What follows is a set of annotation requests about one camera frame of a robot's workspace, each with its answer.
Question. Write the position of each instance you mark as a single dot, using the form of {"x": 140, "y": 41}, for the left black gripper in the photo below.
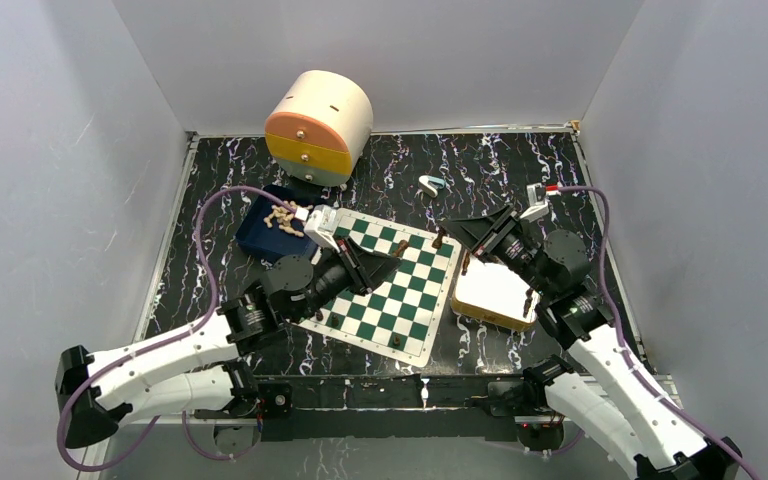
{"x": 365, "y": 270}

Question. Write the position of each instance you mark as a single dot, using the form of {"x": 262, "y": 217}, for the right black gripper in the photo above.
{"x": 480, "y": 233}

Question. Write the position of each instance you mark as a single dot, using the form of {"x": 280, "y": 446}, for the brown king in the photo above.
{"x": 438, "y": 241}

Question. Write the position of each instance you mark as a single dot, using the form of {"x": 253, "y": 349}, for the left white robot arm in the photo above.
{"x": 200, "y": 366}

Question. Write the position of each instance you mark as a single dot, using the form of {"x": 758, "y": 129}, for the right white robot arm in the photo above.
{"x": 636, "y": 423}

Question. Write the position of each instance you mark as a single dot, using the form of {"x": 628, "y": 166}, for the green white chess board mat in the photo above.
{"x": 410, "y": 303}

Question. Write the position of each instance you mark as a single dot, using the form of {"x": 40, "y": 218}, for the pile of light chess pieces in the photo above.
{"x": 284, "y": 220}

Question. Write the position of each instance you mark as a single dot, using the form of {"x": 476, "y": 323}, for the small white blue clip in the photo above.
{"x": 431, "y": 186}

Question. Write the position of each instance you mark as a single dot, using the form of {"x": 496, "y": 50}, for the dark blue plastic bin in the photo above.
{"x": 263, "y": 239}

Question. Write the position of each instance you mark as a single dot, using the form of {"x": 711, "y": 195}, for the round drawer cabinet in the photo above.
{"x": 319, "y": 129}

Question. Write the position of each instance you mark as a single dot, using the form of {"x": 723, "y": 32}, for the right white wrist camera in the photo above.
{"x": 538, "y": 201}

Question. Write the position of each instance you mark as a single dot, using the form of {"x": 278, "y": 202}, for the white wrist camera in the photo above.
{"x": 538, "y": 201}
{"x": 319, "y": 224}

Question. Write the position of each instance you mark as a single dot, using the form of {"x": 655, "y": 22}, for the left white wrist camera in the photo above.
{"x": 319, "y": 224}

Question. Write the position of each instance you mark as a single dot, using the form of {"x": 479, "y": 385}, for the black base frame rail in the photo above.
{"x": 496, "y": 408}

